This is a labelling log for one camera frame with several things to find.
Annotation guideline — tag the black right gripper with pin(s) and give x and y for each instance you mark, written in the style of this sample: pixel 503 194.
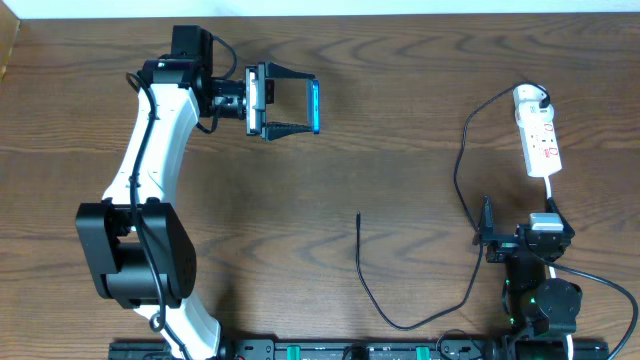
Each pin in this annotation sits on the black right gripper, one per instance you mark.
pixel 503 238

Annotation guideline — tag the white USB charger adapter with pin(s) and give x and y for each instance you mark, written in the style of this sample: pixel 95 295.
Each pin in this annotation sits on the white USB charger adapter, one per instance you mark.
pixel 528 105

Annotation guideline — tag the blue Galaxy smartphone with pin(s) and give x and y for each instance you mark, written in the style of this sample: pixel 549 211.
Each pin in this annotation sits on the blue Galaxy smartphone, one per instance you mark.
pixel 313 105

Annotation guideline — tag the brown cardboard panel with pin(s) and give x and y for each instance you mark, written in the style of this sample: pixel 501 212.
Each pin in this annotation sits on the brown cardboard panel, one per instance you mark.
pixel 9 28

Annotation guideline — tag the white power strip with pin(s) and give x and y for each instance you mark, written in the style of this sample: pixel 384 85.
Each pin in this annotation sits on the white power strip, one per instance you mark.
pixel 540 148

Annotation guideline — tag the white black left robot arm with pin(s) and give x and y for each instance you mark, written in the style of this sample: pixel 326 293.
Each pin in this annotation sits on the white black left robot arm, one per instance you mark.
pixel 137 250

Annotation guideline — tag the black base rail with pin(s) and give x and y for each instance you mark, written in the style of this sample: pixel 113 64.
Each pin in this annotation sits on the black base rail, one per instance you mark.
pixel 448 348

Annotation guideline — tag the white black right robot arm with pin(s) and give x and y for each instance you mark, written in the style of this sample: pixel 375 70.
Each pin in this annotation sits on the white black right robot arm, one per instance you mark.
pixel 542 309

